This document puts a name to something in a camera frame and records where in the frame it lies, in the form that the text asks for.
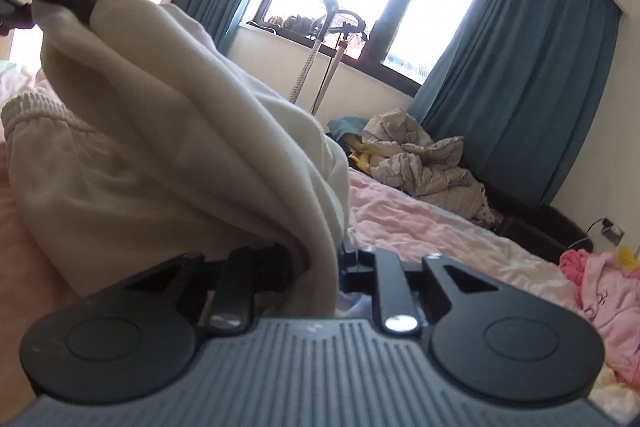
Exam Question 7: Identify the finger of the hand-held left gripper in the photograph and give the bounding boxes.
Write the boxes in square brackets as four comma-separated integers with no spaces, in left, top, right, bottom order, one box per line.
[0,0,38,36]
[30,0,100,28]

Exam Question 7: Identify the wall socket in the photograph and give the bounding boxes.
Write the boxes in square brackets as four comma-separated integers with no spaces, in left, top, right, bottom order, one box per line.
[600,217,626,244]

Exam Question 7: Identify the yellow object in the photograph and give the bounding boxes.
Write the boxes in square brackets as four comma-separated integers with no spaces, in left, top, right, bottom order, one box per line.
[617,243,640,269]

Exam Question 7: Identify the pink garment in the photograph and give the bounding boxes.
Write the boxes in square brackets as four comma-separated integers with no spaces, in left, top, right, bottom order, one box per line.
[559,247,640,388]

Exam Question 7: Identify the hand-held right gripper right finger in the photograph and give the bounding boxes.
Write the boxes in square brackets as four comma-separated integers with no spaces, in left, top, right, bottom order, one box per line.
[337,243,506,337]

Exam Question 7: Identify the cream white sweatpants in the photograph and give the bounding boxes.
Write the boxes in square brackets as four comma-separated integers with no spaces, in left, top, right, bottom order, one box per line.
[0,0,351,323]

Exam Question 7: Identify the teal cushion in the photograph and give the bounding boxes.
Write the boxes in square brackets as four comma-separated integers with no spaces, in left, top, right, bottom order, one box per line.
[327,117,373,145]

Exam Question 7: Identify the yellow cloth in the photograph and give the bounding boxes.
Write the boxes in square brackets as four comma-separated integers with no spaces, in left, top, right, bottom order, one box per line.
[347,134,386,175]

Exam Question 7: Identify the crumpled grey quilt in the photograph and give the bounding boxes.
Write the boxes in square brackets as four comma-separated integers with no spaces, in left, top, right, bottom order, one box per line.
[361,107,503,228]

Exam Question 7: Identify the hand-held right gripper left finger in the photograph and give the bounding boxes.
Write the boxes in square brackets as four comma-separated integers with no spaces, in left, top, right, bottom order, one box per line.
[125,243,297,337]

